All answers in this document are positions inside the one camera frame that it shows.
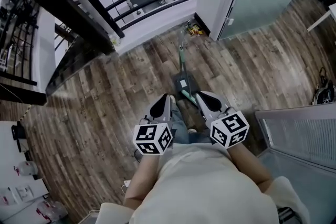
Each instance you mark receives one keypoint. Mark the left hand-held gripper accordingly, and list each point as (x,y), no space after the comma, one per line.
(149,139)

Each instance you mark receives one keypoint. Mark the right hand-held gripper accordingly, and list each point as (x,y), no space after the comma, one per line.
(231,131)

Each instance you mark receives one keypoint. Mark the green broom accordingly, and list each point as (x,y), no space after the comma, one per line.
(181,57)

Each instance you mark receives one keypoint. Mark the person's left forearm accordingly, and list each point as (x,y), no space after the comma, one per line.
(141,181)

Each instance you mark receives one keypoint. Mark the person's right forearm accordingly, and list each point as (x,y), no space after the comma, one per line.
(249,165)

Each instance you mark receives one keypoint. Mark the person's left shoe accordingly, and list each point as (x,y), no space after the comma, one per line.
(172,99)

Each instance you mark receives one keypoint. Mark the person's shoe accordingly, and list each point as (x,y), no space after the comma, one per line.
(172,99)
(192,130)

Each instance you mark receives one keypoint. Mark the person's blue jeans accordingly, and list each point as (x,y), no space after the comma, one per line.
(181,126)

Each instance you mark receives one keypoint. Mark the person's right shoe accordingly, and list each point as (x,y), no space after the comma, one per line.
(192,130)

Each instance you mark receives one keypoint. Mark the white power adapter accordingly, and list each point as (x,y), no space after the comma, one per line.
(127,184)

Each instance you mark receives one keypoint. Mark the person's cream shirt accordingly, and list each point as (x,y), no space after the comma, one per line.
(204,186)

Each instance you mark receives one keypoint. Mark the pile of snack wrappers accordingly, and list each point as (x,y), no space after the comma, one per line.
(194,29)

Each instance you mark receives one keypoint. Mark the crumpled pale wrapper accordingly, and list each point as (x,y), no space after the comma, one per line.
(114,40)

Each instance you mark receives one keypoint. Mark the white glass door fitting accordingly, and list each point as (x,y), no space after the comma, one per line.
(230,21)

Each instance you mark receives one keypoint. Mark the white window blinds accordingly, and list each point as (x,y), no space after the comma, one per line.
(302,136)

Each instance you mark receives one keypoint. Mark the dark glass balustrade panel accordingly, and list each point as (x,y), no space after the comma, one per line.
(73,70)

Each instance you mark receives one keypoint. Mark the black bag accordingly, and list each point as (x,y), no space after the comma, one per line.
(324,89)

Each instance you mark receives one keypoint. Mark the yellow black striped tape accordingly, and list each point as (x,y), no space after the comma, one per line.
(26,112)

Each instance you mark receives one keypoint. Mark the dark stair railing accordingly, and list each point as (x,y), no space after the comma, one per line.
(65,8)

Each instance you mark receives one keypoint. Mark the black charger box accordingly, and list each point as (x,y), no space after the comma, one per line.
(19,136)

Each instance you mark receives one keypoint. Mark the clear plastic jug pink label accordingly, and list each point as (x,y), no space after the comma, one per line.
(26,168)

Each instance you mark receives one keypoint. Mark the clear plastic bag red label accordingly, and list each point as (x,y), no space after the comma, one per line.
(51,211)

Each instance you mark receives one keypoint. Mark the white table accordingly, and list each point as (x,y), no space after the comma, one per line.
(333,11)

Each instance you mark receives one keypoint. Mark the white printed box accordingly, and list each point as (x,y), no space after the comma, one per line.
(24,192)

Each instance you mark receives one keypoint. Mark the white desk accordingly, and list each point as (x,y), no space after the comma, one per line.
(10,165)

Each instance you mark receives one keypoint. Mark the white box red label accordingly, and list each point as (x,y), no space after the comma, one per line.
(6,195)

